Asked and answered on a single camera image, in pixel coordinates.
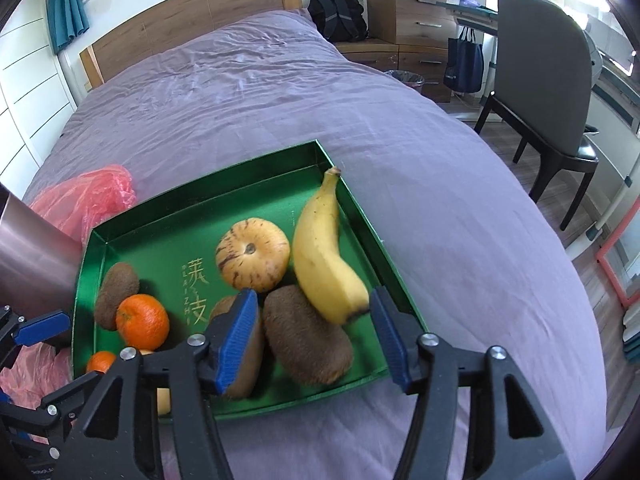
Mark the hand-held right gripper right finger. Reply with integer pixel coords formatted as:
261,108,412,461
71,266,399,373
369,287,576,480

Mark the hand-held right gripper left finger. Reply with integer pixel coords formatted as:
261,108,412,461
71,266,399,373
52,288,261,480

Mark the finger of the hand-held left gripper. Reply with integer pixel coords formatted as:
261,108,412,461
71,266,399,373
0,373,104,457
0,305,71,368

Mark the brown kiwi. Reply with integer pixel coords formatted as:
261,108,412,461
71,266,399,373
94,262,141,331
207,295,266,399
262,285,355,386

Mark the orange mandarin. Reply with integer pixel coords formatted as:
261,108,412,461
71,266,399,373
116,294,171,351
86,351,118,375

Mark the yellow-green apple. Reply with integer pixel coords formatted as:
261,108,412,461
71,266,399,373
215,217,291,293

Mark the pale yellow pear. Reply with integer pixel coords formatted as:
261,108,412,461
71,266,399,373
141,349,172,416

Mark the yellow banana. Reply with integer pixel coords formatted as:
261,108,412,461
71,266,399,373
292,166,371,326

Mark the green tray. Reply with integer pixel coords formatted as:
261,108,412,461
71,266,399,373
70,139,426,421

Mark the brown metal cylinder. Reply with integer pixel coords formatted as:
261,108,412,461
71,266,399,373
0,185,84,318

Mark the pink plastic sheet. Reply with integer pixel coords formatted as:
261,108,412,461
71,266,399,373
0,164,138,411

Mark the white wardrobe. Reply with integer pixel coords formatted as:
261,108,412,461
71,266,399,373
0,10,78,183

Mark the purple bed cover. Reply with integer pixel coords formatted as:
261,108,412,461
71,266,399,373
22,7,606,480

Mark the trash bin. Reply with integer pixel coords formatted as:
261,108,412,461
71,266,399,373
385,70,426,94

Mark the navy tote bag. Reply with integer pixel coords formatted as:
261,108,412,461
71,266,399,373
442,27,485,93

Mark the low wooden nightstand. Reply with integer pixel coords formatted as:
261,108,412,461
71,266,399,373
334,40,401,75

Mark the grey chair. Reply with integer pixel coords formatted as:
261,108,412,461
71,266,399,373
473,0,601,231

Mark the teal curtain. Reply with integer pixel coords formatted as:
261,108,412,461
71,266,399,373
47,0,91,55

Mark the wooden headboard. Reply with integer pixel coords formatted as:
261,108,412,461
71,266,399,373
79,0,302,92

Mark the wooden drawer chest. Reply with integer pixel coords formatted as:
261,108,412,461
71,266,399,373
366,0,461,103

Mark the black backpack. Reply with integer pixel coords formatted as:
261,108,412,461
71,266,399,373
307,0,369,43

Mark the white desk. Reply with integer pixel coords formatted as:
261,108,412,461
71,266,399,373
436,0,591,41

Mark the pink frame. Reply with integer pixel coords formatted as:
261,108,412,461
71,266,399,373
595,205,640,311

